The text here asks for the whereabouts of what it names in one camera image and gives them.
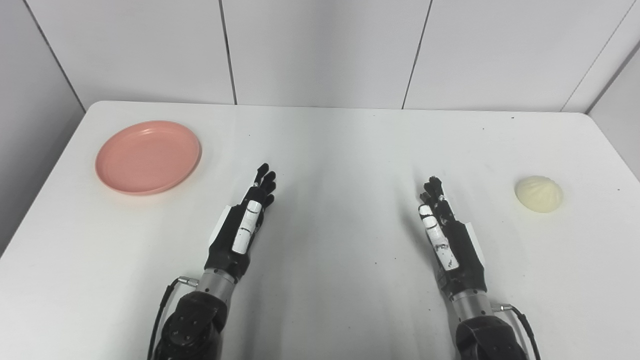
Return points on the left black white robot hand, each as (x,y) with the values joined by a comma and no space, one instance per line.
(239,230)

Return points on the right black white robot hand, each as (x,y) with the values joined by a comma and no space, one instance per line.
(452,240)

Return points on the cream steamed bun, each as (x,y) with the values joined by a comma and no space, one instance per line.
(539,193)

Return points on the pink round plate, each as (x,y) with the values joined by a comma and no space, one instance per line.
(148,156)

